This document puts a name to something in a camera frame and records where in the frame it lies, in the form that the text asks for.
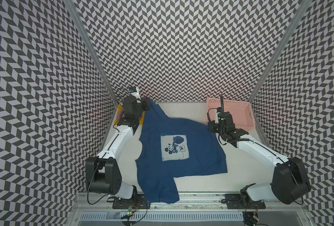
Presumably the folded pink t-shirt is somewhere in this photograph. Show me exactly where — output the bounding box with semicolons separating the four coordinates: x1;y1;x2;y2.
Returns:
117;108;124;120

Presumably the aluminium front rail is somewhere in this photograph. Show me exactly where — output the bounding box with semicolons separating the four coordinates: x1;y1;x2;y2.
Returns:
65;192;315;226

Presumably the pink plastic basket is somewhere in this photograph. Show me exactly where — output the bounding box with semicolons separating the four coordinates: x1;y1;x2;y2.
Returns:
207;98;255;132

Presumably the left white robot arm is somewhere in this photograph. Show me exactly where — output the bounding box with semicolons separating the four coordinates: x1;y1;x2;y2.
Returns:
85;96;150;200

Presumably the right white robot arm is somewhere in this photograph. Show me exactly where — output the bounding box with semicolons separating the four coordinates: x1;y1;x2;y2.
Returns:
208;107;312;208

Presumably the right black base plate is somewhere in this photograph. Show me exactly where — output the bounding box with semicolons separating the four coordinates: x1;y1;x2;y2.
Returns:
221;194;266;210

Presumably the folded yellow t-shirt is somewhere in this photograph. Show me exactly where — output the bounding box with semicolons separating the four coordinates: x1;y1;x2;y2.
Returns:
114;105;145;125

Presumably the blue mickey t-shirt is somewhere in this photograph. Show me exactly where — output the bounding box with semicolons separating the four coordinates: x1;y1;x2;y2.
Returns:
136;99;227;204

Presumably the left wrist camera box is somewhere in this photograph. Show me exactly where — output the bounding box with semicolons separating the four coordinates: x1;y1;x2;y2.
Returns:
128;86;141;100

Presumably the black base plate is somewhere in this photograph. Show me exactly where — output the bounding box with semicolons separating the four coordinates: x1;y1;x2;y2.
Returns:
221;194;266;210
112;193;151;210

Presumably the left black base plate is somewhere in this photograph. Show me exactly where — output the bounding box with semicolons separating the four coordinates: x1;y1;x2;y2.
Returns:
112;193;151;210

